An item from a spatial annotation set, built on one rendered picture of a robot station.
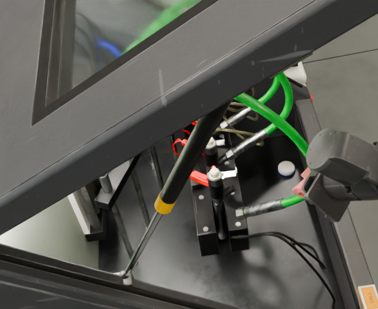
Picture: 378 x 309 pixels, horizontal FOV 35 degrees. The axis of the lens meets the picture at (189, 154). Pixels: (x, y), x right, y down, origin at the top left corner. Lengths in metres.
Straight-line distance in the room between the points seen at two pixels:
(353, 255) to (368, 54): 1.97
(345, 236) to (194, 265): 0.33
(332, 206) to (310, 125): 0.53
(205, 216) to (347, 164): 0.50
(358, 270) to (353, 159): 0.46
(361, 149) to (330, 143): 0.04
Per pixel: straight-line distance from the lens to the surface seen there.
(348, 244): 1.19
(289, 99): 1.09
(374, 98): 2.83
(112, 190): 1.11
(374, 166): 0.75
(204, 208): 1.20
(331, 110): 2.75
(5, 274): 0.68
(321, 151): 0.75
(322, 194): 0.86
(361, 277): 1.16
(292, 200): 0.97
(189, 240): 1.34
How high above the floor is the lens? 1.95
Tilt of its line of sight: 49 degrees down
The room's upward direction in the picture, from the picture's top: 10 degrees counter-clockwise
